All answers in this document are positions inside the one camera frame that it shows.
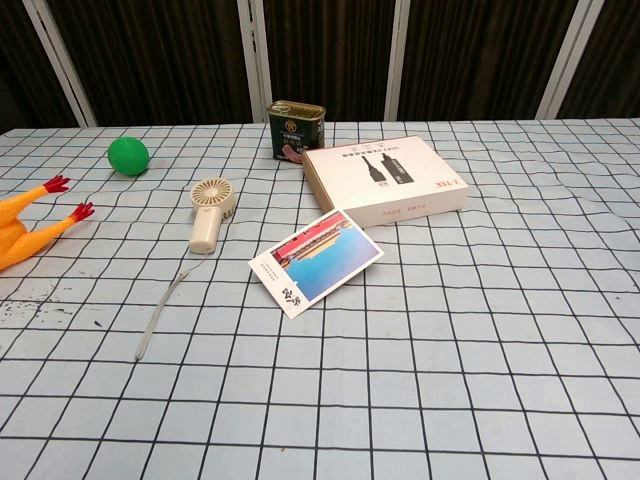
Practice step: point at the postcard with red building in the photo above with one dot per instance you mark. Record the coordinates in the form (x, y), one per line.
(320, 260)

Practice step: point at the dark slatted screen panel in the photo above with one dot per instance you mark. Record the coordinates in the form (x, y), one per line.
(160, 60)
(330, 50)
(480, 60)
(20, 75)
(615, 60)

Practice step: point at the white black grid tablecloth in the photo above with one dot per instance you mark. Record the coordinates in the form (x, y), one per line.
(400, 375)

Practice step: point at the green ball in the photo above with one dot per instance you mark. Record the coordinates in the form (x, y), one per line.
(128, 156)

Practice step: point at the yellow rubber chicken toy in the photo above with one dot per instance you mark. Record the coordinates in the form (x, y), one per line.
(11, 240)

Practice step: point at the dark green luncheon meat can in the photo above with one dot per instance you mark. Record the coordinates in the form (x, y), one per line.
(295, 132)

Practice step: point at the white screen frame post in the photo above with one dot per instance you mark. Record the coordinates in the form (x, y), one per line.
(255, 60)
(397, 60)
(60, 65)
(565, 60)

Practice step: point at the white flat cardboard box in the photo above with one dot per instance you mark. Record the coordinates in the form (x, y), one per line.
(385, 175)

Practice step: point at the beige handheld fan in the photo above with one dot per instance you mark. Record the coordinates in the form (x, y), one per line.
(205, 230)

